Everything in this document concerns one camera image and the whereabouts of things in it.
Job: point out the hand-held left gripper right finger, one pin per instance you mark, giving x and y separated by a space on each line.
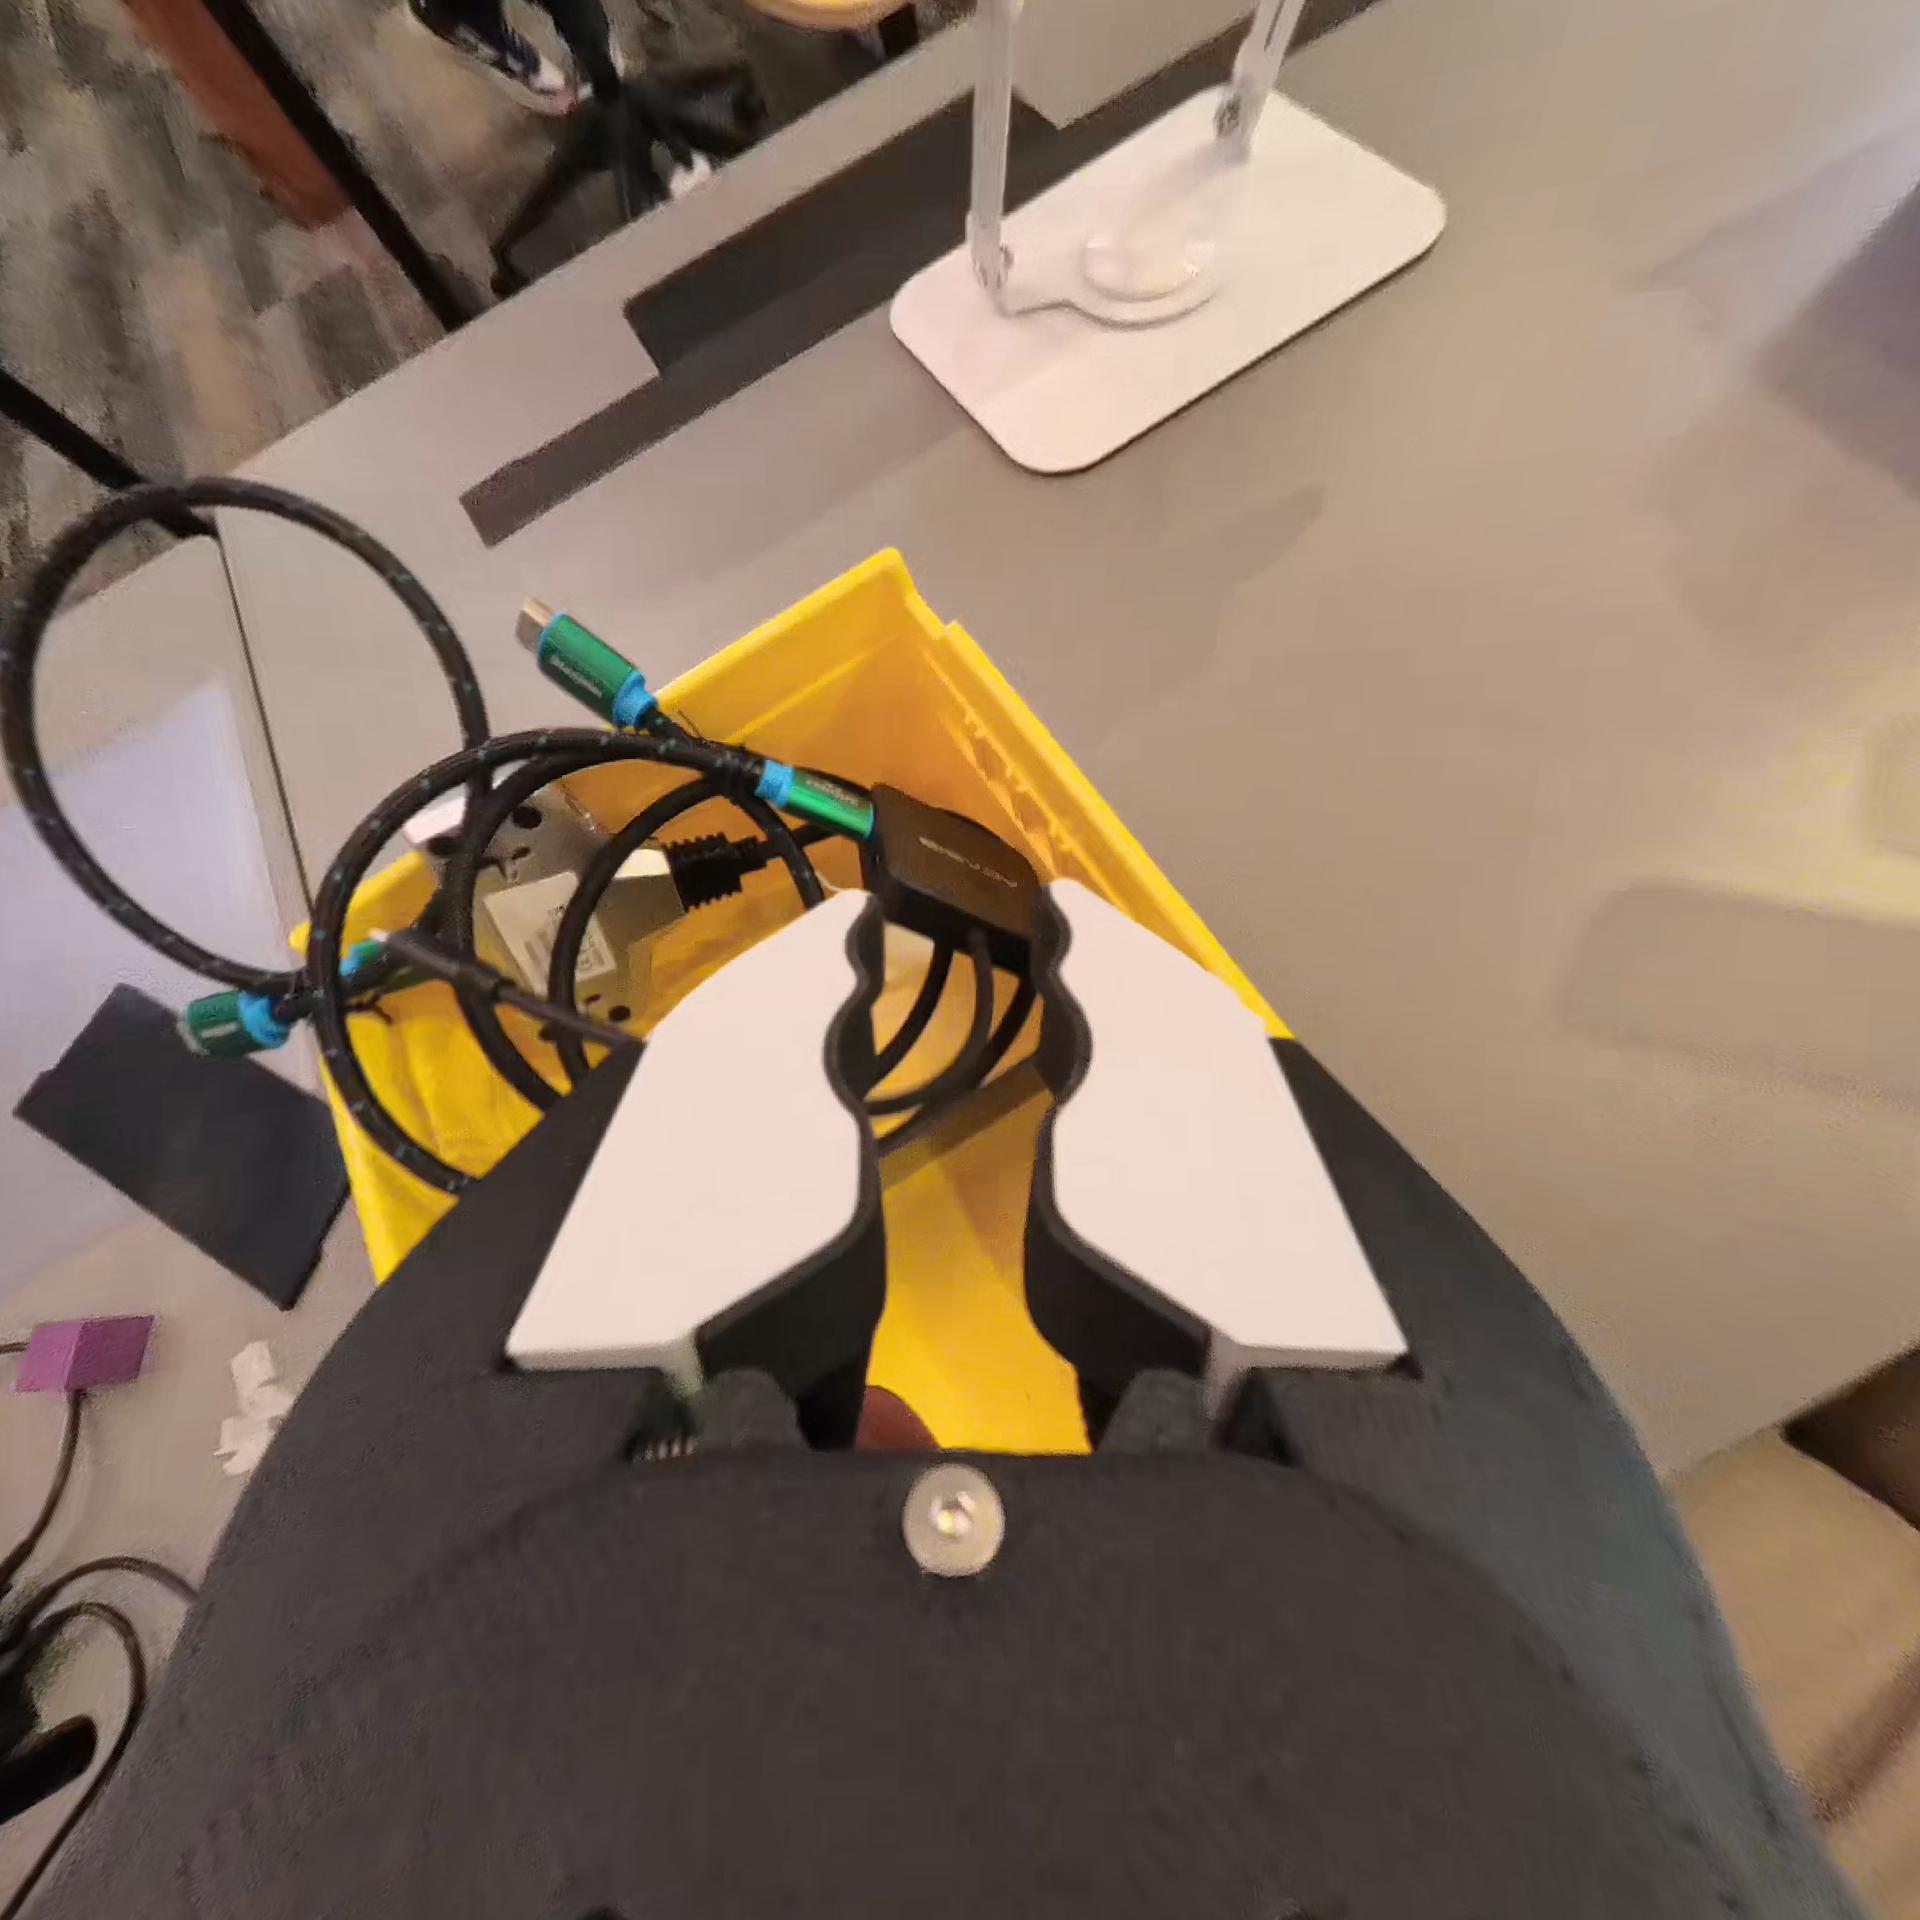
1214 1185

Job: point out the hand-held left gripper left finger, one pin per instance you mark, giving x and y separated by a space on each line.
704 1171

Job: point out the black usb hub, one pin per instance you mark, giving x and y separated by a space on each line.
953 870

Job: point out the yellow plastic bin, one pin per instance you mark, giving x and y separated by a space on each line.
885 704

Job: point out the crumpled white tissue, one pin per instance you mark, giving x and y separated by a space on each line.
254 1411

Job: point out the black foam pad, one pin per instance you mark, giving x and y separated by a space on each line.
182 1141

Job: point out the purple box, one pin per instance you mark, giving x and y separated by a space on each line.
84 1354

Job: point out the wooden book stand white base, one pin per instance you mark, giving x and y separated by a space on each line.
1289 224

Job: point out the black tripod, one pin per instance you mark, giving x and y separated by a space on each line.
626 142

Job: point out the silver metal bracket white label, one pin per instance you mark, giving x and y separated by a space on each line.
521 937

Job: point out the black metal table frame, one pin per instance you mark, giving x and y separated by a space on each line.
394 224

